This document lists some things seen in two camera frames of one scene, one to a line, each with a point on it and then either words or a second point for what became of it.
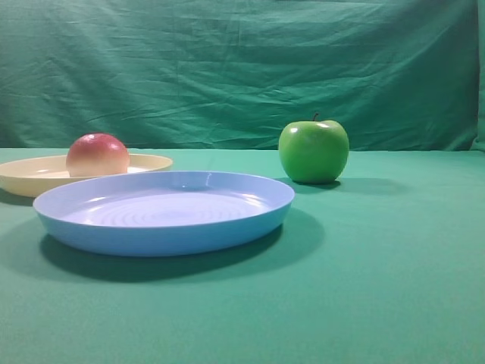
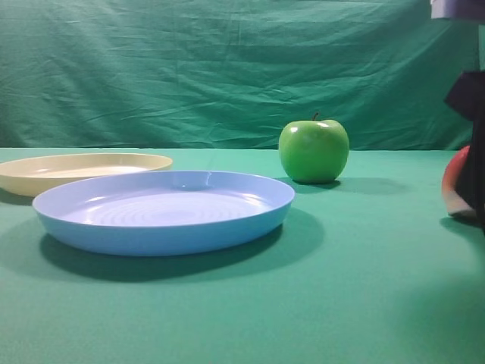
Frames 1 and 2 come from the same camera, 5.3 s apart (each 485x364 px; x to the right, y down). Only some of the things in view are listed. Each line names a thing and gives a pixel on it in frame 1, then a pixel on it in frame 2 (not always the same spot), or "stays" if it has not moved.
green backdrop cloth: [395, 75] stays
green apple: [314, 152] stays
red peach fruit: [95, 155] to [454, 203]
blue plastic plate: [168, 213] stays
